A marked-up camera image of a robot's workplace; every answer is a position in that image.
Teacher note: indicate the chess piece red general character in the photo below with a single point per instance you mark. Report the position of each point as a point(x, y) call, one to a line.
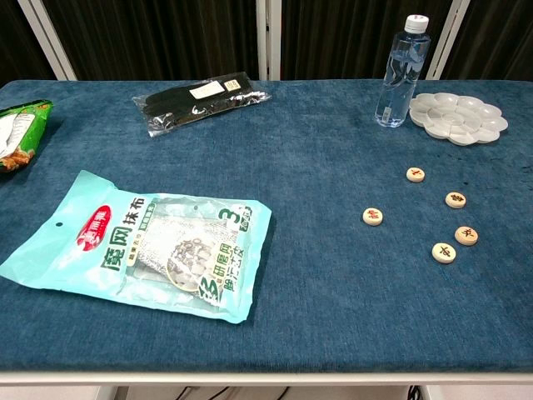
point(372, 217)

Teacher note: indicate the chess piece small red character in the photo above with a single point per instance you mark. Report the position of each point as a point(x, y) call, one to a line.
point(415, 174)

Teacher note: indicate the round wooden chess piece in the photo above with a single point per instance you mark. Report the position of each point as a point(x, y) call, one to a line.
point(466, 236)
point(444, 253)

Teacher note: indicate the chess piece black character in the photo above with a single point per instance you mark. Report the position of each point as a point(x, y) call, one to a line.
point(455, 200)

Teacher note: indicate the blue fabric tablecloth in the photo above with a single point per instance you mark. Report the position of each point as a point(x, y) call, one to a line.
point(316, 266)

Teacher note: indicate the black gloves in clear bag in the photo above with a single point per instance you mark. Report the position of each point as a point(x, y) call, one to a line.
point(179, 104)

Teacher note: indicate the teal dishcloth package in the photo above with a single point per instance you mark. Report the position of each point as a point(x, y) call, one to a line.
point(125, 233)

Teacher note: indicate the black pleated curtain panel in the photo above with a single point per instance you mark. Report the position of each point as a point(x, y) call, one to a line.
point(158, 37)
point(499, 37)
point(16, 41)
point(341, 37)

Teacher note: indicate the clear plastic water bottle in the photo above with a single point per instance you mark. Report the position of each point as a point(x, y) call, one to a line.
point(399, 79)

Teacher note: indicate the white flower-shaped paint palette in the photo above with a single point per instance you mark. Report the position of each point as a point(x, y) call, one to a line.
point(458, 118)

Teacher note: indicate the green snack bag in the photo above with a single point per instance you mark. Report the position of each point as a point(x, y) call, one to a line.
point(21, 137)

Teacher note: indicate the white partition frame post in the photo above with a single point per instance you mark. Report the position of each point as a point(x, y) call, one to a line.
point(268, 41)
point(447, 41)
point(46, 37)

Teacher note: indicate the white table frame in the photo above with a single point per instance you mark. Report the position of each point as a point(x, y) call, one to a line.
point(266, 378)

